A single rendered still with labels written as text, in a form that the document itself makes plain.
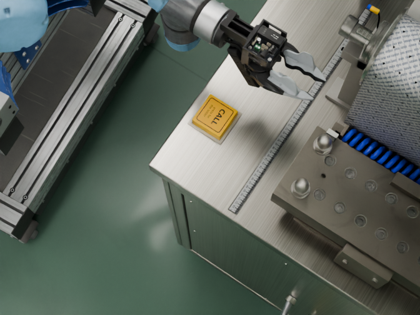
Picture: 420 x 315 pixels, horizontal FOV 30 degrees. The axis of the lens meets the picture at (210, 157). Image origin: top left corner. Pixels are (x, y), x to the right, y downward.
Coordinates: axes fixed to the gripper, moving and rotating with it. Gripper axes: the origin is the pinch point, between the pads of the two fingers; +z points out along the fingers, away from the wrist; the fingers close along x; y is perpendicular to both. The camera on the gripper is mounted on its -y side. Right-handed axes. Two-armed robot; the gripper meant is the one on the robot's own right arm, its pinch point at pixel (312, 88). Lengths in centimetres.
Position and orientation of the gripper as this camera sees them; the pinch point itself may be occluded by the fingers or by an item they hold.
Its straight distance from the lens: 147.4
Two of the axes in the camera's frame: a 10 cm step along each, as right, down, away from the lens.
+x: 5.6, -7.9, 2.6
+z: 8.3, 5.3, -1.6
